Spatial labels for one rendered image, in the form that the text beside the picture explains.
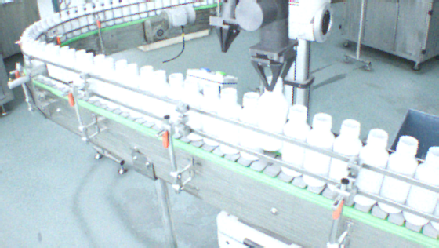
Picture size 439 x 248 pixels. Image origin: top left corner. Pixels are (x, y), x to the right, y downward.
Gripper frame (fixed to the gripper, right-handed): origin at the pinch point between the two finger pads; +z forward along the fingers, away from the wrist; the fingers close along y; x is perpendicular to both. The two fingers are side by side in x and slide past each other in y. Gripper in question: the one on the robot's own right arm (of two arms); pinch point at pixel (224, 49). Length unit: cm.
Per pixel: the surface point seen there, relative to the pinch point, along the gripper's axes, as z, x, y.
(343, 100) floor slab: 35, 247, -27
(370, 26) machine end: -50, 369, -45
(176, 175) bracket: 33.6, -20.4, 5.5
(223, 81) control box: 8.8, -3.4, 3.9
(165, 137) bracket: 22.5, -25.6, 4.6
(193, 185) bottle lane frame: 38.7, -12.5, 5.5
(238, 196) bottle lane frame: 35.1, -13.8, 21.4
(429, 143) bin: 19, 49, 61
